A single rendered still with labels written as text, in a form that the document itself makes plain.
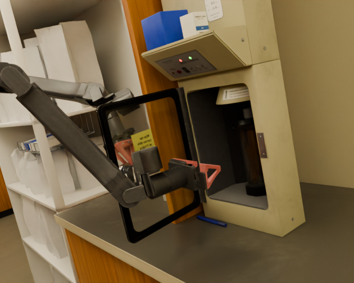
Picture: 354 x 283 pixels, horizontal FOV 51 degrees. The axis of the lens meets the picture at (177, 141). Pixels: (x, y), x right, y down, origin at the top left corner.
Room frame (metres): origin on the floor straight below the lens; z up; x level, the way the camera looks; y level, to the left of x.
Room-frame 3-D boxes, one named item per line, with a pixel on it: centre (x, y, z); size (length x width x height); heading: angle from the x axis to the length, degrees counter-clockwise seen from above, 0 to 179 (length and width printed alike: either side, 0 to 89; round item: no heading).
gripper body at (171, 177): (0.95, 0.02, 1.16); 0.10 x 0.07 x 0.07; 36
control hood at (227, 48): (1.04, -0.09, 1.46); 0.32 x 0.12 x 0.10; 36
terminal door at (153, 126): (1.08, 0.08, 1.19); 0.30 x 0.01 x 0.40; 133
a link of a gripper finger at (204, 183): (0.96, -0.05, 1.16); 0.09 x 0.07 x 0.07; 126
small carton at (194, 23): (1.01, -0.11, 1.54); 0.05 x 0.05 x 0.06; 40
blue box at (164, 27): (1.11, -0.04, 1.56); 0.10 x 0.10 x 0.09; 36
